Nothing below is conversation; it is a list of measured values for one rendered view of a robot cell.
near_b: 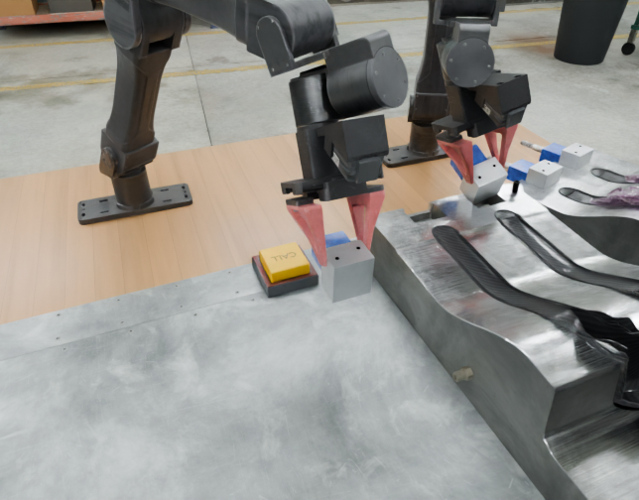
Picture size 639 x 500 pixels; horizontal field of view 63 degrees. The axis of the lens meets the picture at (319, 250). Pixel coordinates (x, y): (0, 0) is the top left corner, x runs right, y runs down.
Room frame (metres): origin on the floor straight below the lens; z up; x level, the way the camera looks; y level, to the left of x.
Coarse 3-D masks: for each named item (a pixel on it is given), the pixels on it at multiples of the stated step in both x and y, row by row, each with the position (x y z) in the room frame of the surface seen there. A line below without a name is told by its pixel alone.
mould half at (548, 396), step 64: (512, 192) 0.71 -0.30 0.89; (384, 256) 0.59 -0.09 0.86; (448, 256) 0.55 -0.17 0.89; (512, 256) 0.55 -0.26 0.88; (576, 256) 0.55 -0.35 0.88; (448, 320) 0.44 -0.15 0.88; (512, 320) 0.40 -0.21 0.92; (512, 384) 0.34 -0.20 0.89; (576, 384) 0.31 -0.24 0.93; (512, 448) 0.31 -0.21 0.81; (576, 448) 0.28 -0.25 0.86
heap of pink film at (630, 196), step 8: (632, 176) 0.80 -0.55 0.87; (608, 192) 0.72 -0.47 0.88; (616, 192) 0.71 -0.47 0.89; (624, 192) 0.69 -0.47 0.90; (632, 192) 0.68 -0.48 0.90; (592, 200) 0.73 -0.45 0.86; (600, 200) 0.71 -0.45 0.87; (608, 200) 0.70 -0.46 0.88; (616, 200) 0.69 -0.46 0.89; (624, 200) 0.68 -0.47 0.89; (632, 200) 0.67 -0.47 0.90
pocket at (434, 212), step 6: (432, 204) 0.68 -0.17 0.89; (426, 210) 0.68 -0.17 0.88; (432, 210) 0.68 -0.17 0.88; (438, 210) 0.66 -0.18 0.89; (414, 216) 0.66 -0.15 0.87; (420, 216) 0.67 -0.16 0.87; (426, 216) 0.67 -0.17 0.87; (432, 216) 0.67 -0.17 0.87; (438, 216) 0.66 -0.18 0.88; (444, 216) 0.65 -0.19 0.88; (420, 222) 0.66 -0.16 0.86
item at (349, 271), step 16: (336, 240) 0.50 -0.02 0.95; (336, 256) 0.46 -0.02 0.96; (352, 256) 0.46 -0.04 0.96; (368, 256) 0.46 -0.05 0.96; (320, 272) 0.47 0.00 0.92; (336, 272) 0.44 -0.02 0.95; (352, 272) 0.45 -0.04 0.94; (368, 272) 0.45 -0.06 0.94; (336, 288) 0.44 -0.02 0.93; (352, 288) 0.45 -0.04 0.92; (368, 288) 0.45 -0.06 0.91
